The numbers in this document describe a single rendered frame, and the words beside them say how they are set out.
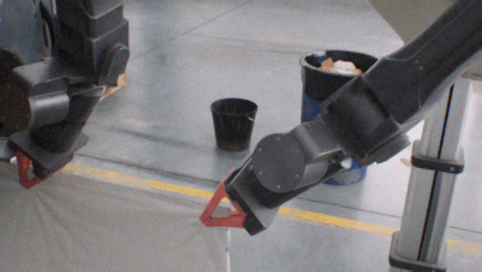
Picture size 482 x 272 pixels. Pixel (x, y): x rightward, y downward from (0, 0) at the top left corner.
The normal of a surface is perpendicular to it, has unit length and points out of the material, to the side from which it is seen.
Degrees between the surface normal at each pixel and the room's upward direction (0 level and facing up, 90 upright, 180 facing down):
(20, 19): 90
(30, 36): 90
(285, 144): 74
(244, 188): 49
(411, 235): 90
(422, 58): 88
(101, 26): 111
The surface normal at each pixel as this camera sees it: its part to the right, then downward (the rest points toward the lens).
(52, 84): 0.80, 0.53
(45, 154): 0.56, -0.69
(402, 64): -0.70, 0.22
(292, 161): -0.51, 0.05
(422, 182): -0.32, 0.36
